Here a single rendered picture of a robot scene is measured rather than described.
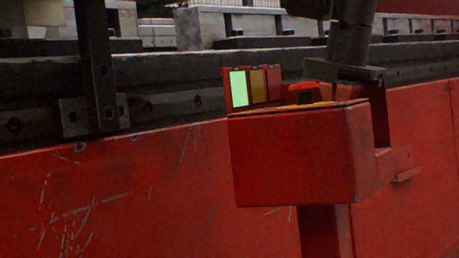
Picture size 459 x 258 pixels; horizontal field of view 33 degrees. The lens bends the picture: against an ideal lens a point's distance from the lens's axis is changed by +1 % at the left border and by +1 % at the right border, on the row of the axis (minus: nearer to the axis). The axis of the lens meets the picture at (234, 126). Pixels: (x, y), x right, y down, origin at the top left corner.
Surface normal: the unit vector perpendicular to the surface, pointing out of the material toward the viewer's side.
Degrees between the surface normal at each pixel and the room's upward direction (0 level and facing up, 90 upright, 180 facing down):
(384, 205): 90
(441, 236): 90
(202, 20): 90
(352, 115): 90
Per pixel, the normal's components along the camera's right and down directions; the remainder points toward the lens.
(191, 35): -0.54, 0.11
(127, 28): 0.84, -0.07
